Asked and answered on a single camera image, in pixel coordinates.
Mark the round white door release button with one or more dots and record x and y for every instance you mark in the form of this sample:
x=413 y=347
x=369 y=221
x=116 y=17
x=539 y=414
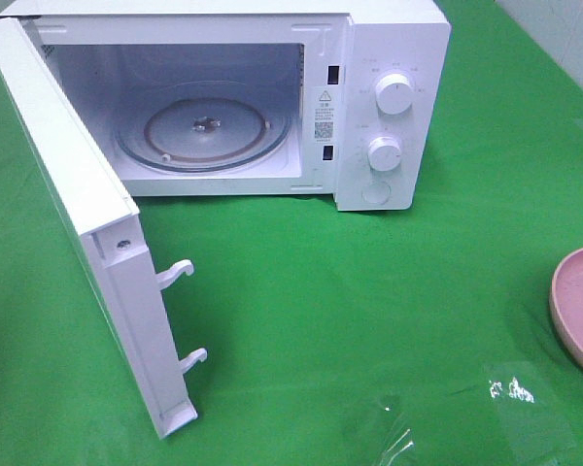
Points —
x=377 y=193

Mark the white microwave knob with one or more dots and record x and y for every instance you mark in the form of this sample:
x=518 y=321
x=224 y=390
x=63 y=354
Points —
x=394 y=93
x=384 y=154

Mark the pink round plate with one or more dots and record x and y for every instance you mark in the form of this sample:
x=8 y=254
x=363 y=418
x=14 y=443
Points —
x=566 y=303

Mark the white microwave door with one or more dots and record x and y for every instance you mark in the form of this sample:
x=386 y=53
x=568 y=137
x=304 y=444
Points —
x=103 y=220

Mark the glass microwave turntable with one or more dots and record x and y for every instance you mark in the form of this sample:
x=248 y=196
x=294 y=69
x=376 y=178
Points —
x=206 y=126

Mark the white microwave oven body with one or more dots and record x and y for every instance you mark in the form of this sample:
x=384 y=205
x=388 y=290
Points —
x=330 y=54

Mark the clear tape patch centre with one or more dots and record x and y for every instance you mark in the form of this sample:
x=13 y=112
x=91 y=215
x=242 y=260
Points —
x=394 y=437

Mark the clear tape patch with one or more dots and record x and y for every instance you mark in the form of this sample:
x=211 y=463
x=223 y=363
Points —
x=394 y=437
x=528 y=413

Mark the clear tape patch right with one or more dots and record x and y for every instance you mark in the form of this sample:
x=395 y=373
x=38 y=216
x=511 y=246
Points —
x=528 y=413

